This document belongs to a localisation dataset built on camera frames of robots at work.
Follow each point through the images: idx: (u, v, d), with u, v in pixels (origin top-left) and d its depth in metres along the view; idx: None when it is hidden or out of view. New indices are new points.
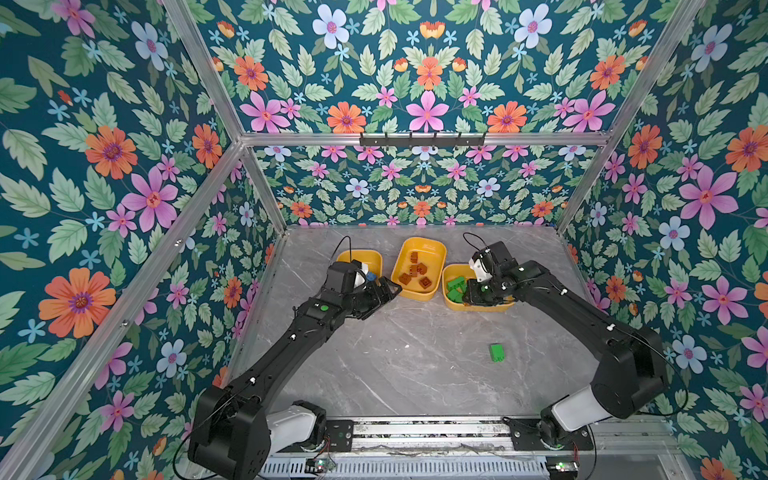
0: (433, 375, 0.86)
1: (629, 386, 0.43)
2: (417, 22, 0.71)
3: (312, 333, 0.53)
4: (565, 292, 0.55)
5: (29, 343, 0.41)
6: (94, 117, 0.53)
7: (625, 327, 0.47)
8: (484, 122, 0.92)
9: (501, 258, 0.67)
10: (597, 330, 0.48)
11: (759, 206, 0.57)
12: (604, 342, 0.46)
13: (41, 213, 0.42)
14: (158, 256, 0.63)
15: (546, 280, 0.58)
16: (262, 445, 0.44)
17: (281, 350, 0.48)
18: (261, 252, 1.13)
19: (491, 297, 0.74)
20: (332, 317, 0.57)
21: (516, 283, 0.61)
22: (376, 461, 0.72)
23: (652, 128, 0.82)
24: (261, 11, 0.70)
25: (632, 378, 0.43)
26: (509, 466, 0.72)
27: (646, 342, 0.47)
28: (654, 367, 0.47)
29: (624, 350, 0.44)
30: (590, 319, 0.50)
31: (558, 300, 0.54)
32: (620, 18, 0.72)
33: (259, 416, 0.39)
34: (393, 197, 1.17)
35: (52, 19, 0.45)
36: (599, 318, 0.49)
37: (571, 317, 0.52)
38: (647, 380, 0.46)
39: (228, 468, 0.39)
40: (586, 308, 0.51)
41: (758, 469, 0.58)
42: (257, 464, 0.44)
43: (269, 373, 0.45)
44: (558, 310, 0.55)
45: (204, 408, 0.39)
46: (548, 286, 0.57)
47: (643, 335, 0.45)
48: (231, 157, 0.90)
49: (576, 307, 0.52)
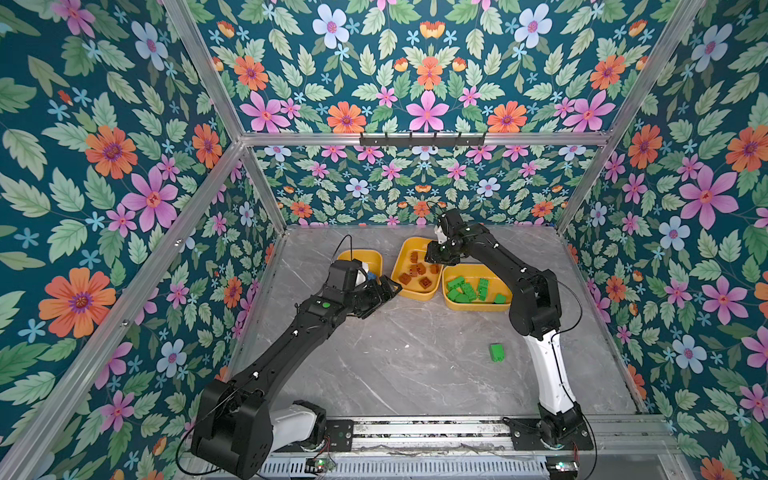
0: (433, 375, 0.86)
1: (530, 311, 0.59)
2: (416, 22, 0.71)
3: (314, 330, 0.53)
4: (497, 245, 0.70)
5: (29, 343, 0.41)
6: (94, 117, 0.53)
7: (532, 268, 0.63)
8: (484, 122, 0.92)
9: (454, 221, 0.81)
10: (514, 272, 0.63)
11: (759, 206, 0.57)
12: (516, 278, 0.62)
13: (41, 213, 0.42)
14: (158, 256, 0.63)
15: (487, 236, 0.73)
16: (265, 439, 0.44)
17: (284, 345, 0.48)
18: (261, 251, 1.13)
19: (448, 255, 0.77)
20: (333, 314, 0.58)
21: (463, 240, 0.76)
22: (376, 460, 0.72)
23: (652, 128, 0.82)
24: (261, 10, 0.70)
25: (533, 306, 0.59)
26: (509, 466, 0.72)
27: (547, 281, 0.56)
28: (550, 298, 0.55)
29: (528, 285, 0.59)
30: (509, 264, 0.65)
31: (489, 250, 0.69)
32: (620, 18, 0.72)
33: (262, 409, 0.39)
34: (393, 197, 1.17)
35: (52, 19, 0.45)
36: (515, 262, 0.65)
37: (495, 263, 0.68)
38: (545, 309, 0.62)
39: (230, 462, 0.39)
40: (508, 256, 0.67)
41: (758, 469, 0.58)
42: (259, 459, 0.44)
43: (272, 368, 0.45)
44: (487, 258, 0.71)
45: (207, 401, 0.39)
46: (485, 242, 0.71)
47: (546, 274, 0.61)
48: (231, 157, 0.90)
49: (499, 254, 0.68)
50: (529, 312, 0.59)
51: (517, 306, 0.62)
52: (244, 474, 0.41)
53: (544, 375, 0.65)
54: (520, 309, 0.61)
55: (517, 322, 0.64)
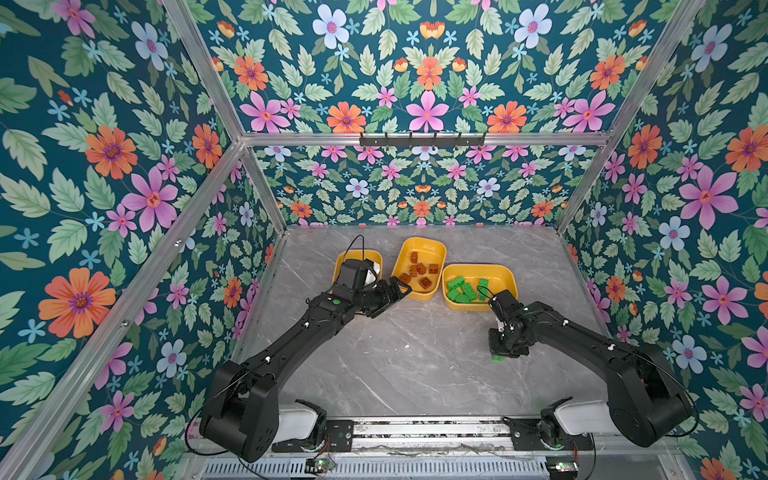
0: (433, 375, 0.86)
1: (645, 405, 0.43)
2: (417, 22, 0.71)
3: (325, 323, 0.55)
4: (567, 322, 0.58)
5: (29, 343, 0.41)
6: (94, 117, 0.53)
7: (625, 347, 0.48)
8: (484, 122, 0.92)
9: (507, 303, 0.72)
10: (599, 349, 0.50)
11: (759, 206, 0.57)
12: (608, 359, 0.47)
13: (41, 213, 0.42)
14: (159, 255, 0.64)
15: (549, 313, 0.62)
16: (271, 425, 0.45)
17: (295, 335, 0.50)
18: (261, 252, 1.13)
19: (510, 344, 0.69)
20: (343, 310, 0.60)
21: (523, 323, 0.65)
22: (376, 460, 0.72)
23: (652, 128, 0.82)
24: (261, 11, 0.70)
25: (644, 398, 0.43)
26: (509, 466, 0.72)
27: (653, 362, 0.47)
28: (668, 388, 0.46)
29: (626, 367, 0.44)
30: (590, 341, 0.52)
31: (556, 326, 0.58)
32: (620, 18, 0.72)
33: (272, 391, 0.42)
34: (393, 197, 1.17)
35: (53, 19, 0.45)
36: (597, 340, 0.51)
37: (572, 342, 0.54)
38: (667, 404, 0.44)
39: (238, 442, 0.40)
40: (583, 332, 0.54)
41: (758, 469, 0.58)
42: (265, 443, 0.45)
43: (284, 355, 0.46)
44: (555, 336, 0.58)
45: (220, 381, 0.41)
46: (550, 318, 0.61)
47: (645, 353, 0.46)
48: (231, 157, 0.90)
49: (572, 333, 0.55)
50: (641, 407, 0.42)
51: (619, 401, 0.45)
52: (249, 456, 0.42)
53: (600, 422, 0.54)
54: (628, 404, 0.44)
55: (630, 427, 0.45)
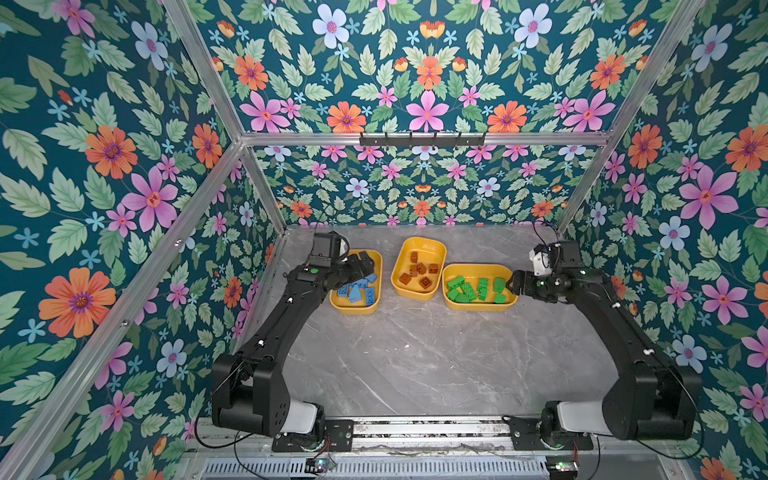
0: (433, 375, 0.86)
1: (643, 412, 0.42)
2: (416, 22, 0.71)
3: (308, 295, 0.54)
4: (618, 305, 0.53)
5: (29, 343, 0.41)
6: (94, 117, 0.53)
7: (663, 358, 0.44)
8: (484, 122, 0.92)
9: (568, 256, 0.65)
10: (633, 349, 0.46)
11: (759, 206, 0.57)
12: (636, 361, 0.44)
13: (41, 213, 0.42)
14: (158, 256, 0.63)
15: (604, 289, 0.56)
16: (284, 400, 0.47)
17: (282, 312, 0.49)
18: (261, 251, 1.13)
19: (545, 293, 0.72)
20: (324, 278, 0.59)
21: (571, 282, 0.60)
22: (376, 460, 0.72)
23: (652, 128, 0.82)
24: (261, 10, 0.70)
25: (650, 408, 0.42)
26: (509, 466, 0.72)
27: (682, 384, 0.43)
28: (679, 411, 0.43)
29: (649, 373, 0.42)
30: (630, 337, 0.47)
31: (605, 307, 0.53)
32: (620, 18, 0.72)
33: (275, 371, 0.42)
34: (393, 197, 1.17)
35: (52, 19, 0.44)
36: (638, 339, 0.47)
37: (613, 330, 0.50)
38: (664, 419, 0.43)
39: (255, 423, 0.41)
40: (629, 324, 0.49)
41: (758, 469, 0.58)
42: (282, 417, 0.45)
43: (276, 335, 0.46)
44: (599, 315, 0.54)
45: (219, 373, 0.40)
46: (602, 294, 0.55)
47: (681, 372, 0.42)
48: (231, 157, 0.90)
49: (620, 322, 0.50)
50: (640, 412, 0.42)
51: (619, 392, 0.45)
52: (271, 431, 0.44)
53: (588, 415, 0.56)
54: (626, 403, 0.43)
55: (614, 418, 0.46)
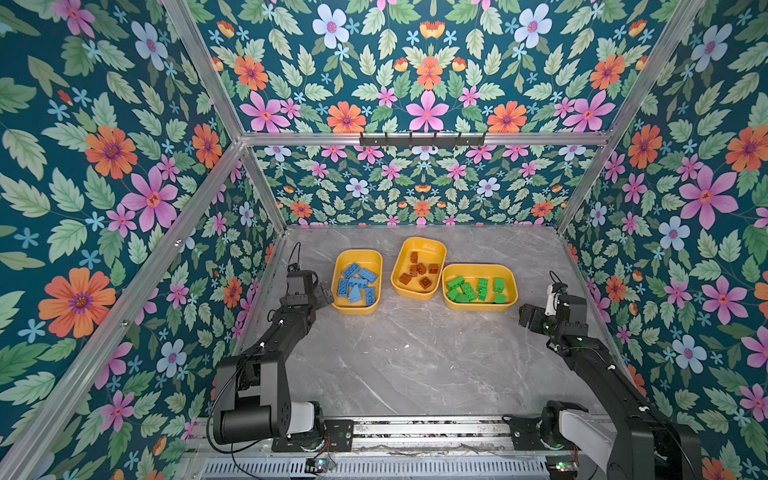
0: (433, 375, 0.86)
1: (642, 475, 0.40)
2: (416, 22, 0.71)
3: (296, 319, 0.60)
4: (613, 367, 0.55)
5: (29, 343, 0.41)
6: (94, 117, 0.53)
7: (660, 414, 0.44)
8: (484, 122, 0.92)
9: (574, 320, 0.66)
10: (627, 406, 0.47)
11: (759, 206, 0.57)
12: (630, 416, 0.45)
13: (41, 213, 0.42)
14: (158, 256, 0.63)
15: (600, 355, 0.58)
16: (287, 399, 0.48)
17: (274, 331, 0.53)
18: (261, 252, 1.13)
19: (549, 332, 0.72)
20: (305, 310, 0.66)
21: (569, 349, 0.63)
22: (377, 460, 0.72)
23: (652, 127, 0.81)
24: (261, 10, 0.70)
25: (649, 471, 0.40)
26: (509, 466, 0.72)
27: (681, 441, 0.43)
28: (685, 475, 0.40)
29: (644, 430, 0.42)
30: (624, 394, 0.49)
31: (598, 370, 0.55)
32: (620, 18, 0.72)
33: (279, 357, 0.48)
34: (393, 197, 1.17)
35: (52, 19, 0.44)
36: (632, 395, 0.48)
37: (607, 388, 0.52)
38: None
39: (262, 419, 0.42)
40: (624, 382, 0.51)
41: (758, 469, 0.58)
42: (286, 415, 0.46)
43: (274, 342, 0.50)
44: (594, 380, 0.55)
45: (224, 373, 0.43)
46: (597, 359, 0.57)
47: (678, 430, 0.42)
48: (231, 157, 0.90)
49: (614, 380, 0.52)
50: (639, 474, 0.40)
51: (618, 452, 0.44)
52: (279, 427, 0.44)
53: (589, 443, 0.55)
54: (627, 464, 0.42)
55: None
